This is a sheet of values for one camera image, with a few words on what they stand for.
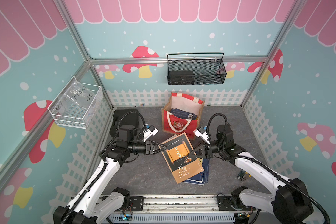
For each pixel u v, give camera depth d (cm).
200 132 64
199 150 64
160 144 65
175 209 73
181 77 87
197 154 65
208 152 61
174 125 96
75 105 72
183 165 65
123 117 106
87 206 40
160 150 64
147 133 66
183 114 103
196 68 93
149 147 60
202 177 79
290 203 40
